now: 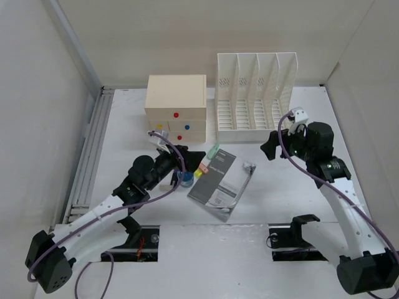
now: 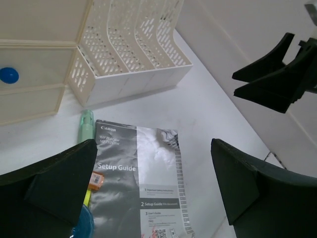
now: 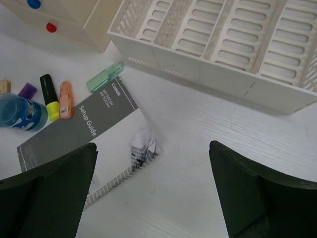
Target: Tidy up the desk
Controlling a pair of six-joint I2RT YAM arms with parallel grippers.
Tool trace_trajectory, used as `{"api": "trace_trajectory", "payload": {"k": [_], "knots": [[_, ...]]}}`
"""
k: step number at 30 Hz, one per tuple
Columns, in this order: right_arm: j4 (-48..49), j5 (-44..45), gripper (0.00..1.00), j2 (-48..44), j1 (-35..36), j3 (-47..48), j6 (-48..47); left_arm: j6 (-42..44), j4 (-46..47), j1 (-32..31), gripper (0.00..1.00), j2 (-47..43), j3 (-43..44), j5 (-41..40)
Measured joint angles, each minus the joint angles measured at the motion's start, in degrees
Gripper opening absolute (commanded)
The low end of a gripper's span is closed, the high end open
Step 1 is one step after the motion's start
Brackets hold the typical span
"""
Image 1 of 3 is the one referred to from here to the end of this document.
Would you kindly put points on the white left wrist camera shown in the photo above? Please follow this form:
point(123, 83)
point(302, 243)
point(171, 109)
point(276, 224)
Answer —
point(159, 140)

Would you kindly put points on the beige wooden drawer cabinet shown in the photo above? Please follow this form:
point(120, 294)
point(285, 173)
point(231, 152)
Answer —
point(177, 104)

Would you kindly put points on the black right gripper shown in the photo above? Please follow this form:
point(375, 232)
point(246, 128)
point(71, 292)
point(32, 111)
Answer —
point(269, 147)

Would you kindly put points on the black yellow highlighter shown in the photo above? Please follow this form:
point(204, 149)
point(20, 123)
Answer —
point(198, 173)

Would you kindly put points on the purple highlighter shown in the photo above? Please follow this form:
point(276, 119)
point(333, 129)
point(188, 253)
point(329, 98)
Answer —
point(174, 179)

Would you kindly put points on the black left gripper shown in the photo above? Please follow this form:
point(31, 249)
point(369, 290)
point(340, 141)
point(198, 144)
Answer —
point(192, 158)

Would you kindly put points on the grey setup guide booklet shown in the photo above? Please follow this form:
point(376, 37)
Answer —
point(220, 189)

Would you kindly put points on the grey eraser block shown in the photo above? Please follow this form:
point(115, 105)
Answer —
point(165, 187)

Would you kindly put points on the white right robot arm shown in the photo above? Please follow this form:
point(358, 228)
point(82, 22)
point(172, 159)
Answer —
point(364, 262)

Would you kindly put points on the orange highlighter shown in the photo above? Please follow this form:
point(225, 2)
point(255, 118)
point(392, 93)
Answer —
point(204, 169)

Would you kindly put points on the blue gel jar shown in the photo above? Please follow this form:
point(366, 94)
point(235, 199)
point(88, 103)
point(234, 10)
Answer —
point(185, 179)

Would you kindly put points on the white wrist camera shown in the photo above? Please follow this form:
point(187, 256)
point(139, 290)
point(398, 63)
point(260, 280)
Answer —
point(298, 119)
point(159, 140)

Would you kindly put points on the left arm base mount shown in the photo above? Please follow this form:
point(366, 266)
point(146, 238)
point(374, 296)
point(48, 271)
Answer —
point(143, 248)

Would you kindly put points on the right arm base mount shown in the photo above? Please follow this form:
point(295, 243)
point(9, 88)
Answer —
point(286, 248)

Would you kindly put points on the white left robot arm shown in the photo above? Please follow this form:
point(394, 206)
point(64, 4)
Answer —
point(53, 258)

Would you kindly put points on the green highlighter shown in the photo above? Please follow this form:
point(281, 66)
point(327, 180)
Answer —
point(211, 153)

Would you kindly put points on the white plastic file organizer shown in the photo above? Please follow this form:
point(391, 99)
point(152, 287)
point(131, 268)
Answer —
point(252, 92)

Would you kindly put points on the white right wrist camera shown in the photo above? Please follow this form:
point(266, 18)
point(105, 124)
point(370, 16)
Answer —
point(298, 119)

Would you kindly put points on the aluminium frame rail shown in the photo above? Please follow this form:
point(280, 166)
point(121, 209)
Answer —
point(80, 194)

